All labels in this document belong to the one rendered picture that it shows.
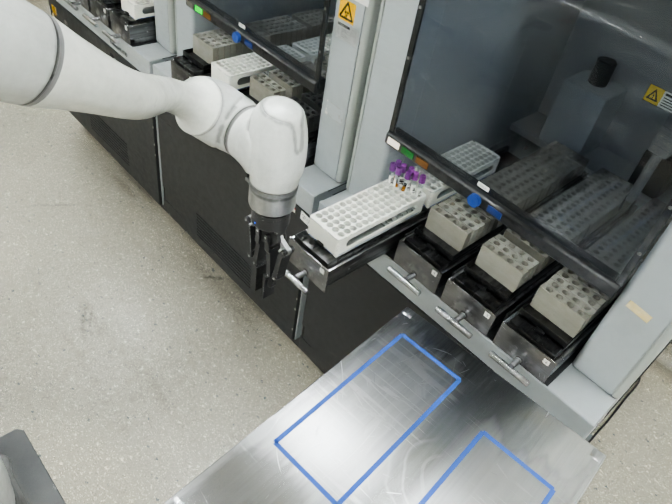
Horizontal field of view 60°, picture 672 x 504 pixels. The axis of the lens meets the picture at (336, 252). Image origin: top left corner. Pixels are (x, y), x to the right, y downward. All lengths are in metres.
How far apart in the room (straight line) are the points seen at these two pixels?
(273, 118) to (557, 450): 0.74
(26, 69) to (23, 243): 1.97
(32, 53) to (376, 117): 0.94
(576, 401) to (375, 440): 0.48
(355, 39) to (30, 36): 0.92
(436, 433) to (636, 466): 1.33
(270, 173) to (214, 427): 1.12
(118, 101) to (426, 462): 0.72
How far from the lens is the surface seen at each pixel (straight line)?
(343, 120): 1.53
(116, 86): 0.74
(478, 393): 1.14
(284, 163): 1.00
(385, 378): 1.10
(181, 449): 1.93
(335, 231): 1.30
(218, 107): 1.05
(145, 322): 2.22
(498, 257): 1.32
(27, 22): 0.66
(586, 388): 1.37
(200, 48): 2.00
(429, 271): 1.36
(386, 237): 1.39
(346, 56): 1.48
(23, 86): 0.66
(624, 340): 1.28
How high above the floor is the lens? 1.70
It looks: 43 degrees down
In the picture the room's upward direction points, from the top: 11 degrees clockwise
